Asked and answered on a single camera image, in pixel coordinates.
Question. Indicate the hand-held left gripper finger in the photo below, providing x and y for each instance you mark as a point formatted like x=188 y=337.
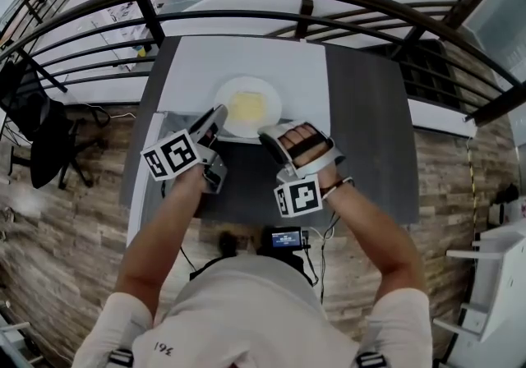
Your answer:
x=211 y=126

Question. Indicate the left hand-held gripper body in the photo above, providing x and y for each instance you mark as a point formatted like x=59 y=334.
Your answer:
x=172 y=155

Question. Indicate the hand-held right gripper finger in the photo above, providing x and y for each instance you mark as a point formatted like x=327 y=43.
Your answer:
x=271 y=136

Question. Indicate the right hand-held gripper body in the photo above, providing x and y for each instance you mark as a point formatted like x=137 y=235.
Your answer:
x=300 y=198

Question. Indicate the white plate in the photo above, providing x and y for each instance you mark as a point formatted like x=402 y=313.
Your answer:
x=271 y=89

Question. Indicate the white microwave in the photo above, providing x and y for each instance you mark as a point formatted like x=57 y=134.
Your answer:
x=197 y=70

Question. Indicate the person's right forearm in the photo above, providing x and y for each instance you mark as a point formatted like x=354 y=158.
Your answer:
x=378 y=251

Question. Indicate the person's left forearm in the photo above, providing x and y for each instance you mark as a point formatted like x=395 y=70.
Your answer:
x=156 y=251

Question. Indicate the person's right hand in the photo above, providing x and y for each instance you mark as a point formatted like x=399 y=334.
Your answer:
x=306 y=155

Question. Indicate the black chest device with screen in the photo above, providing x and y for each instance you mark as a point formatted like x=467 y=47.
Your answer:
x=285 y=239

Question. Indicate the person's dark legs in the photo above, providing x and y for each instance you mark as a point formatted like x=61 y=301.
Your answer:
x=228 y=243

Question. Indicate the dark grey table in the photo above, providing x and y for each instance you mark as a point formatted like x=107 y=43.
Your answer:
x=370 y=132

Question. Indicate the person's white shirt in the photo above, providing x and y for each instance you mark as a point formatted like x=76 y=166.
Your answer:
x=255 y=317

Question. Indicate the black office chair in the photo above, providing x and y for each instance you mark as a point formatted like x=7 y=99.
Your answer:
x=45 y=140

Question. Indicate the black bag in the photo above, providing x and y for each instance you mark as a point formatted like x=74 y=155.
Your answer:
x=507 y=194

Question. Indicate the white shelf rack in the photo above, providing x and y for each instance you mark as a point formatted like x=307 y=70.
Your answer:
x=501 y=276

